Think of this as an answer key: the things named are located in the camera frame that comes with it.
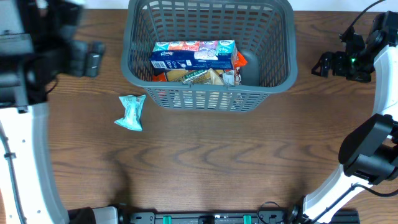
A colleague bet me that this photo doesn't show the teal snack wrapper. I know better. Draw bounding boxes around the teal snack wrapper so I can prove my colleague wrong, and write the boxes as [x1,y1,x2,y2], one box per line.
[114,95,146,131]

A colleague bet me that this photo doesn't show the red spaghetti packet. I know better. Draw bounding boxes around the red spaghetti packet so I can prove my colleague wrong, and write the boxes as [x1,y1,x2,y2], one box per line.
[151,51,249,83]

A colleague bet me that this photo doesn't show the brown white snack packet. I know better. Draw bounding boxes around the brown white snack packet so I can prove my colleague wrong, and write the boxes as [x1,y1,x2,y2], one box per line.
[221,68,241,86]

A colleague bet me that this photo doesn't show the blue Kleenex tissue multipack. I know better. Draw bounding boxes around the blue Kleenex tissue multipack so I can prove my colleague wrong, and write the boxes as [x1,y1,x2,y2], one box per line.
[150,40,238,70]

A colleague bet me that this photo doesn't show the beige snack bag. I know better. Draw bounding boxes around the beige snack bag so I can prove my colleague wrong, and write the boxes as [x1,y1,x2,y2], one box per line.
[192,68,224,85]

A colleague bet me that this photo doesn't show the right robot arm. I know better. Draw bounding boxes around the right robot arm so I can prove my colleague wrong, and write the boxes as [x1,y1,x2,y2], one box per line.
[121,6,397,223]

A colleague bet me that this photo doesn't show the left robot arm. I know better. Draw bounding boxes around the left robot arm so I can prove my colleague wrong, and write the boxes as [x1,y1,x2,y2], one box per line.
[1,0,123,223]

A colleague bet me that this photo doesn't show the grey plastic lattice basket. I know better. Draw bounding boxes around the grey plastic lattice basket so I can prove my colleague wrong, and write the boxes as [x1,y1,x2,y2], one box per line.
[121,0,298,112]

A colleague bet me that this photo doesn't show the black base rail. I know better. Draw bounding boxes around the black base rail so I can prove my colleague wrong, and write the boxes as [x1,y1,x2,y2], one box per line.
[129,209,287,224]

